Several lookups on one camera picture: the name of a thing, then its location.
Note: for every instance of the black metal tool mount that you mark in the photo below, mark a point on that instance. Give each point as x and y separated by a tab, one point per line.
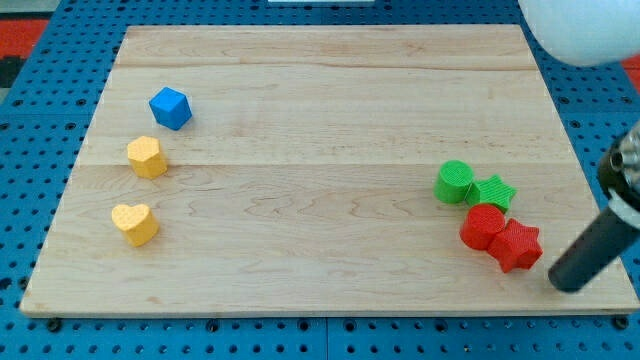
618	176

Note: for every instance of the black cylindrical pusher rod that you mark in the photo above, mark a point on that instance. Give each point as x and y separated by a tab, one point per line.
610	234

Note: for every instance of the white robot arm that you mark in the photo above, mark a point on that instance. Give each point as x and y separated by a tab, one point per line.
585	33

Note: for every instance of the red star block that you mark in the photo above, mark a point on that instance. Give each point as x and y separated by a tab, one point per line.
516	246

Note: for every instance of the green star block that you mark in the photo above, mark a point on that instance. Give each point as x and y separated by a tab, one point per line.
493	191

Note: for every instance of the red cylinder block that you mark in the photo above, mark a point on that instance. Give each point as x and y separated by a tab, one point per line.
482	223

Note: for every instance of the green cylinder block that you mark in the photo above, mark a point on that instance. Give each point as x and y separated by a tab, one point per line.
453	181

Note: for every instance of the light wooden board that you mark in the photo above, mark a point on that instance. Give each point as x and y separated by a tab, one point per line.
303	184

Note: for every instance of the blue cube block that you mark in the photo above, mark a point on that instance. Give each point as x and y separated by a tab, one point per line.
170	108

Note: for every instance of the yellow heart block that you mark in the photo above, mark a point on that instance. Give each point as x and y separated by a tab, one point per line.
137	223

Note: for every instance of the yellow hexagon block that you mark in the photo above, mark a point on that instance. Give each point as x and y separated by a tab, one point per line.
146	157

